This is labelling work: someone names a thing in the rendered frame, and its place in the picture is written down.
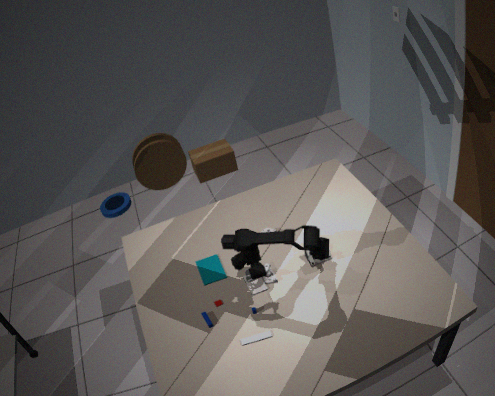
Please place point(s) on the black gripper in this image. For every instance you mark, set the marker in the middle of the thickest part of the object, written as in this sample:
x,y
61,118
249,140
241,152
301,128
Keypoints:
x,y
257,270

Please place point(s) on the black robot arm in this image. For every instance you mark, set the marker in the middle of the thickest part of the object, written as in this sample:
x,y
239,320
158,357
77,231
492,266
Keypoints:
x,y
247,240

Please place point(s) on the teal flat plate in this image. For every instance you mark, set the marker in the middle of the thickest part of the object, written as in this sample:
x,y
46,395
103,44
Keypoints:
x,y
211,270

